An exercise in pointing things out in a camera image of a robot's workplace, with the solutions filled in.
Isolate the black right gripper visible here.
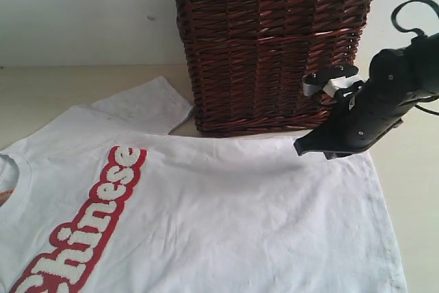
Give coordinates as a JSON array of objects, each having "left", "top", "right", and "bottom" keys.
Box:
[{"left": 294, "top": 49, "right": 417, "bottom": 160}]

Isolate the brown wicker basket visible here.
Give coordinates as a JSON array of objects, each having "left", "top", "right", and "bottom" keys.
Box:
[{"left": 175, "top": 0, "right": 372, "bottom": 137}]

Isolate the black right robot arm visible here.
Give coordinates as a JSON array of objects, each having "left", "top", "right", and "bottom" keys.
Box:
[{"left": 294, "top": 35, "right": 438, "bottom": 159}]

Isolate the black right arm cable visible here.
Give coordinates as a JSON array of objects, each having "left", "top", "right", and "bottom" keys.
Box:
[{"left": 391, "top": 0, "right": 439, "bottom": 115}]

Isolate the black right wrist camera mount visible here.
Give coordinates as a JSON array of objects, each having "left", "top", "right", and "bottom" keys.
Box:
[{"left": 302, "top": 65, "right": 364, "bottom": 97}]

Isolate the white t-shirt red lettering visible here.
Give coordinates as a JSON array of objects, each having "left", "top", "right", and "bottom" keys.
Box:
[{"left": 1, "top": 78, "right": 407, "bottom": 292}]

